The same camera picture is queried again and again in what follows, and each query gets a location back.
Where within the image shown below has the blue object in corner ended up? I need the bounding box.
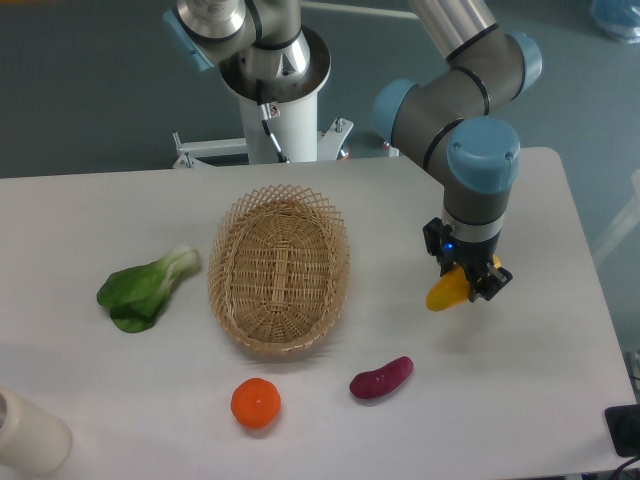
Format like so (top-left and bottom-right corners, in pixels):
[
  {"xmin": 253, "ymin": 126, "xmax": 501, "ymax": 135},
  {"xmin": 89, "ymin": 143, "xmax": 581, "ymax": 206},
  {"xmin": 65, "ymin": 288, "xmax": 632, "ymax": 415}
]
[{"xmin": 590, "ymin": 0, "xmax": 639, "ymax": 44}]

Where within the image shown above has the cream cylindrical bottle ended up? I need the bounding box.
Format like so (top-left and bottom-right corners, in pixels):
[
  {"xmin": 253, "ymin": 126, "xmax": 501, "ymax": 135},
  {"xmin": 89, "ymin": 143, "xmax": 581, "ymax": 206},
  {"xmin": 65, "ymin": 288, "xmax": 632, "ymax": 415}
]
[{"xmin": 1, "ymin": 387, "xmax": 72, "ymax": 476}]

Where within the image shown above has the orange tangerine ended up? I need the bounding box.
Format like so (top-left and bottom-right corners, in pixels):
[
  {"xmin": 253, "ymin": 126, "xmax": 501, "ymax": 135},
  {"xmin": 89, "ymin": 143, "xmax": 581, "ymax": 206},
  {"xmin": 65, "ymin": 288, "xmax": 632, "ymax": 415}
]
[{"xmin": 230, "ymin": 378, "xmax": 281, "ymax": 430}]

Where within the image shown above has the purple sweet potato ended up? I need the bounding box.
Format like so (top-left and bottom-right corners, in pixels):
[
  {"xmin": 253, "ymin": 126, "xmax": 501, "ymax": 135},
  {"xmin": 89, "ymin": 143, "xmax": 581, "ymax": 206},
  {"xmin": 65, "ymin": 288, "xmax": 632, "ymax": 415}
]
[{"xmin": 349, "ymin": 356, "xmax": 414, "ymax": 400}]

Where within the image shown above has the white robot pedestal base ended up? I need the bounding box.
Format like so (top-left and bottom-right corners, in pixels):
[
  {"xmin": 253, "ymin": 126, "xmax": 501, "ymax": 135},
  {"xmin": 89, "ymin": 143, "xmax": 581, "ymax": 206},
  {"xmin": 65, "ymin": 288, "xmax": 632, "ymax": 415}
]
[{"xmin": 172, "ymin": 27, "xmax": 401, "ymax": 169}]

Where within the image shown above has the green bok choy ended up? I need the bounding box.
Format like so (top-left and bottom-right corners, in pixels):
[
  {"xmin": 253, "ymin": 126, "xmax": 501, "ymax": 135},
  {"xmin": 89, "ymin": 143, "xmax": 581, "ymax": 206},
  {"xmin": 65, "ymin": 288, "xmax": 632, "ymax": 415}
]
[{"xmin": 96, "ymin": 243, "xmax": 201, "ymax": 334}]

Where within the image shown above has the yellow mango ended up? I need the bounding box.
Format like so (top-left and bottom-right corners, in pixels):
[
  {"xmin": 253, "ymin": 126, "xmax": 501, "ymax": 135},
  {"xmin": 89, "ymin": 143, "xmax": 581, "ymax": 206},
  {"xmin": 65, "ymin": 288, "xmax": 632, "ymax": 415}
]
[{"xmin": 425, "ymin": 263, "xmax": 477, "ymax": 312}]

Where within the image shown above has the black device at edge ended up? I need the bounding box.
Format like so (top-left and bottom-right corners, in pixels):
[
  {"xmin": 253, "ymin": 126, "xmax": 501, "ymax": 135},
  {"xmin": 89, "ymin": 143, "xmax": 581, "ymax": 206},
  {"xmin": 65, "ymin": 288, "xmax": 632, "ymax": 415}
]
[{"xmin": 604, "ymin": 404, "xmax": 639, "ymax": 457}]

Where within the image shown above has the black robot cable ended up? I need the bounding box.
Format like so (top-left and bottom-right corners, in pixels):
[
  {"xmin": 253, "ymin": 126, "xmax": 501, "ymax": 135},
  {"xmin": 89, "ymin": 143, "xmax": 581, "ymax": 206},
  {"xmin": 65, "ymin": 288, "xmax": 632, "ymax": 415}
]
[{"xmin": 254, "ymin": 79, "xmax": 290, "ymax": 164}]

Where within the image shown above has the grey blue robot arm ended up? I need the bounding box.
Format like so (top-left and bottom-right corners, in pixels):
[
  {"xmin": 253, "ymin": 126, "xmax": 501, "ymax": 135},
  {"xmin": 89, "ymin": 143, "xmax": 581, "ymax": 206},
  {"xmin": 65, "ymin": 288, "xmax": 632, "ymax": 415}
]
[{"xmin": 163, "ymin": 1, "xmax": 542, "ymax": 300}]

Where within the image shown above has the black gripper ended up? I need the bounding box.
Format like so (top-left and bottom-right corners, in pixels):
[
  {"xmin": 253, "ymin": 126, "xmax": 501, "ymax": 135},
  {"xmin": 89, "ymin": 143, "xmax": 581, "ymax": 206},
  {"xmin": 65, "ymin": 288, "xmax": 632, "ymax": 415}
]
[{"xmin": 423, "ymin": 215, "xmax": 513, "ymax": 302}]

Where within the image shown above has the woven wicker basket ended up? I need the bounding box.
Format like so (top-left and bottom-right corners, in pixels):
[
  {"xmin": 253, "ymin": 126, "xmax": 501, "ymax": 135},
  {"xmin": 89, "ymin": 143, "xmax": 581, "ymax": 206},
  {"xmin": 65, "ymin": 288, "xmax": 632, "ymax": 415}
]
[{"xmin": 208, "ymin": 185, "xmax": 350, "ymax": 355}]

